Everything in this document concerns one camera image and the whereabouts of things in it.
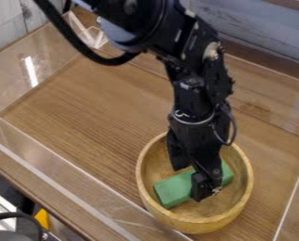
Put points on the brown wooden bowl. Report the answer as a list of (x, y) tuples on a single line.
[(193, 217)]

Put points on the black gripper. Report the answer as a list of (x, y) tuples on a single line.
[(193, 145)]

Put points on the clear acrylic corner bracket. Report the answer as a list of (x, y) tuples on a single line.
[(90, 35)]

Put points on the green rectangular block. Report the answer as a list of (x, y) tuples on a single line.
[(173, 189)]

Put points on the clear acrylic front wall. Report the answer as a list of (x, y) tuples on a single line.
[(80, 200)]

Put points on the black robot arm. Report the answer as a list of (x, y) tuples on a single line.
[(158, 26)]

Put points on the yellow black device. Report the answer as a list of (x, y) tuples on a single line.
[(37, 229)]

